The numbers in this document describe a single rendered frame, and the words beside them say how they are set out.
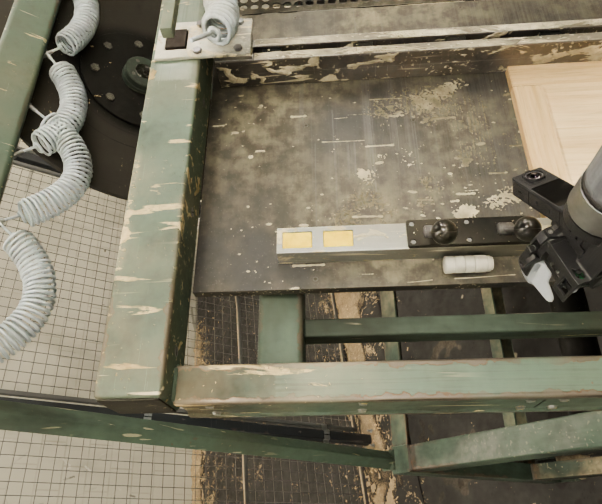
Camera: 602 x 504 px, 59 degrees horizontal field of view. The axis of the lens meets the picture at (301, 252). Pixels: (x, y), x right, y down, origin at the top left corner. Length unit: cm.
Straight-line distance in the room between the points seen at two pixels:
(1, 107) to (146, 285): 72
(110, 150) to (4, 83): 28
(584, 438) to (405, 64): 96
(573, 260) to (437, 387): 27
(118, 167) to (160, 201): 58
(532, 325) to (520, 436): 65
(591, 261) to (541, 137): 48
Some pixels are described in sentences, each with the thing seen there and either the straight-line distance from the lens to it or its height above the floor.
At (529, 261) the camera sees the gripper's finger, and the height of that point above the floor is 149.
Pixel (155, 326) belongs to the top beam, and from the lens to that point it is 83.
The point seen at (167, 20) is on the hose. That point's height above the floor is 193.
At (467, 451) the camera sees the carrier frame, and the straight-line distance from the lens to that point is 172.
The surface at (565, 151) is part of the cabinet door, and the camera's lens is 112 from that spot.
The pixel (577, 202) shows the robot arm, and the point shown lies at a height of 157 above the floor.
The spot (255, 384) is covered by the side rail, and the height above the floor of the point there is 170.
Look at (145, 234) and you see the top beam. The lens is 91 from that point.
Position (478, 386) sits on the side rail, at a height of 144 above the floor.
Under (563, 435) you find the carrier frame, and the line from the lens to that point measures 154.
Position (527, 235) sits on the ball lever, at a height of 143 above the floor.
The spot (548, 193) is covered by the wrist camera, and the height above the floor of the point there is 152.
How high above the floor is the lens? 206
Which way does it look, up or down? 28 degrees down
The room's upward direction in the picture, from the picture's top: 74 degrees counter-clockwise
